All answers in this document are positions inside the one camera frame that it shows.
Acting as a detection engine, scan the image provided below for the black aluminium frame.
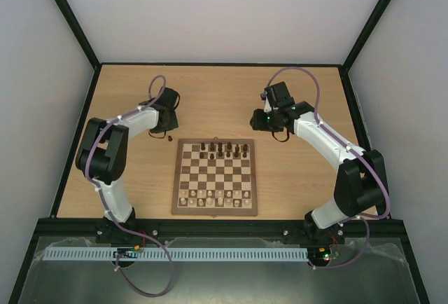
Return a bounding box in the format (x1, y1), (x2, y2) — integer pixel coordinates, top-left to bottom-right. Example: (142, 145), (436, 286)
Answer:
(6, 0), (431, 304)

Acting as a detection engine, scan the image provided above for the wooden chess board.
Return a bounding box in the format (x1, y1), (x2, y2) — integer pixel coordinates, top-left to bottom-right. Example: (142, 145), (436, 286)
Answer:
(171, 138), (258, 216)

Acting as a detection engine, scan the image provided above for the light chess pieces row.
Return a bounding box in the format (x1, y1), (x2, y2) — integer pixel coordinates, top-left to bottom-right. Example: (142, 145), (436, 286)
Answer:
(176, 190), (256, 209)

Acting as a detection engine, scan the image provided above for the grey slotted cable duct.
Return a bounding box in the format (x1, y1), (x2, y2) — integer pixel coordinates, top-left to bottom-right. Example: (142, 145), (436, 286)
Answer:
(43, 247), (309, 262)

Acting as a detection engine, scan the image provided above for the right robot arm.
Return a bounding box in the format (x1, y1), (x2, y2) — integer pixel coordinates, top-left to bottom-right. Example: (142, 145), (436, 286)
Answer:
(250, 102), (391, 242)

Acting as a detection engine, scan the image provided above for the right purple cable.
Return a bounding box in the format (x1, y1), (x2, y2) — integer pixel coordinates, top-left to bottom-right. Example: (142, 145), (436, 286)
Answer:
(267, 67), (391, 270)

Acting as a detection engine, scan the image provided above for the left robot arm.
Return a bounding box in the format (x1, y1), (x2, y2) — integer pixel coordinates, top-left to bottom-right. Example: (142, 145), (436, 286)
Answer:
(76, 102), (179, 244)

